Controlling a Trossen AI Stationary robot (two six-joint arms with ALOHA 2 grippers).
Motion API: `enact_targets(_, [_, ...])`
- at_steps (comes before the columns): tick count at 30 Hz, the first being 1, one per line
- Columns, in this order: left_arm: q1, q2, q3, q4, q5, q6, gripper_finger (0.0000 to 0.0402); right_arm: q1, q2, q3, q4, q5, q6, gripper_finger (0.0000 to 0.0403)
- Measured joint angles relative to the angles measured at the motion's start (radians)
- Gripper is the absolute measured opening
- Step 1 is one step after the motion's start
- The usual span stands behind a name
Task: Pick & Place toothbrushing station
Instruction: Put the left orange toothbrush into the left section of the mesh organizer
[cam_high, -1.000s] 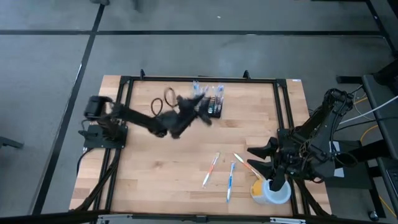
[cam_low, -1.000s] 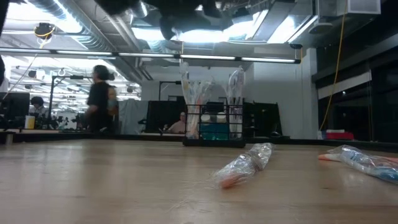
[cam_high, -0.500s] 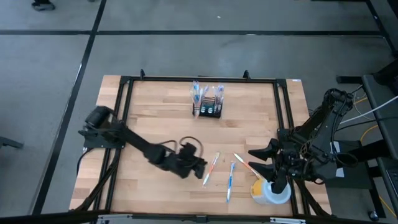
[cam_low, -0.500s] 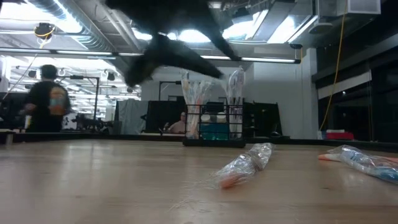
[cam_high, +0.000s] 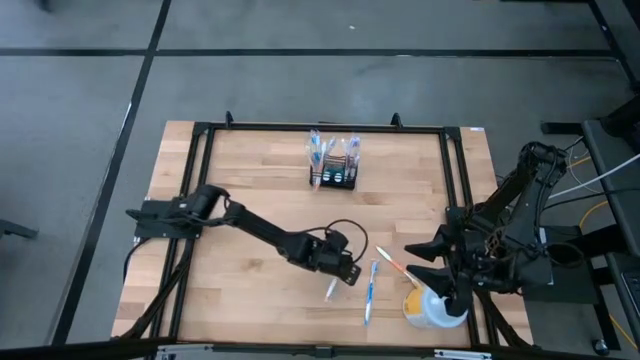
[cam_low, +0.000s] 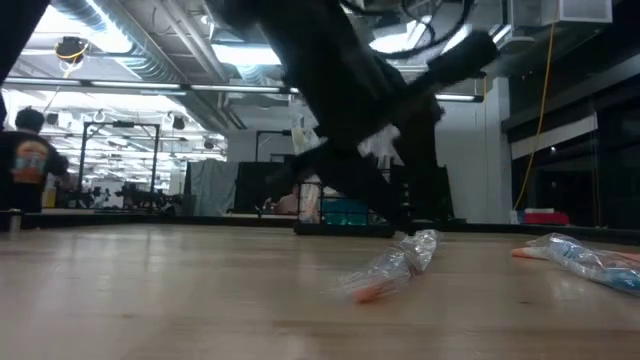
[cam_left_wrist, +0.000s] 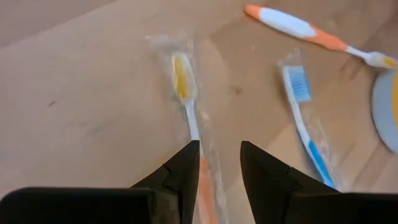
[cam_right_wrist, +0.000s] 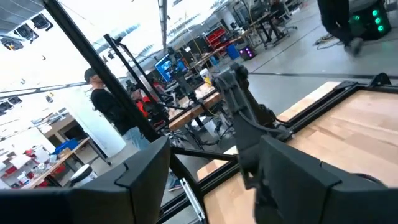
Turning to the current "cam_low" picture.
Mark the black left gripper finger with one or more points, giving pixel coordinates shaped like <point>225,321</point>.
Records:
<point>370,185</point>
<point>422,140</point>

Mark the purple toothbrush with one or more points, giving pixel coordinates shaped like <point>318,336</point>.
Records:
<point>382,145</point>

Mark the blue toothbrush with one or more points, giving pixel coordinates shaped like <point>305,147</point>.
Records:
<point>590,262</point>

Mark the black background robot arm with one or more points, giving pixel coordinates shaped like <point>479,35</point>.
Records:
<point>135,195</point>

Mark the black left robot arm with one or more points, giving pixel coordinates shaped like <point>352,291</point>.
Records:
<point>300,30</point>

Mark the person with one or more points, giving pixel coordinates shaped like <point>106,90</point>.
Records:
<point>30,160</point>
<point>289,204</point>

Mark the red box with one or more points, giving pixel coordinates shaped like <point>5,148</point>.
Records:
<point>547,218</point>

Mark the grey curtain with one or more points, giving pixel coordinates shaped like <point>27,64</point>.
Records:
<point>212,187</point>

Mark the black hanging spotlight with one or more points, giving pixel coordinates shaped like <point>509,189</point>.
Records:
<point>178,122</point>

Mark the white ceiling vent unit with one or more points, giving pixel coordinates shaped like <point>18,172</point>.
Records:
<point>560,12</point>

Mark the long ceiling light bar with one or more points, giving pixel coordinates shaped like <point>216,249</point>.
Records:
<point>135,85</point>

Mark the yellow bottle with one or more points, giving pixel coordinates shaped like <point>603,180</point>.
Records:
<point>50,199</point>

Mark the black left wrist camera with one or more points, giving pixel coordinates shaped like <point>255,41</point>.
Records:
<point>465,55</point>

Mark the black gantry frame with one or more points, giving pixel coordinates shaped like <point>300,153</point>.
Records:
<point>257,145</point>
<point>120,124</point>

